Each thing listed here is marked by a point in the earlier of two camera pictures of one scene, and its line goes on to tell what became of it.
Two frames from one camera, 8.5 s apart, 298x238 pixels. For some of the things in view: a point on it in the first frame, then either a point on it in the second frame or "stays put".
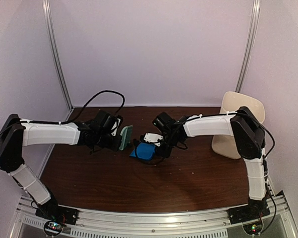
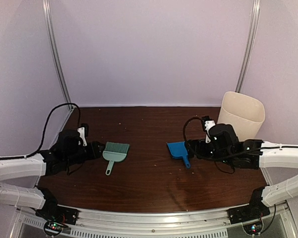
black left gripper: x=114 y=147 -> x=95 y=154
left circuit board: x=53 y=227 stays put
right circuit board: x=253 y=229 stays put
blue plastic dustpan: x=143 y=150 -> x=178 y=150
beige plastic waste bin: x=225 y=145 stays put
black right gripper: x=165 y=152 -> x=199 y=144
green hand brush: x=125 y=133 -> x=114 y=152
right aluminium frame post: x=252 y=38 stays put
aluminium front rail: x=208 y=223 stays put
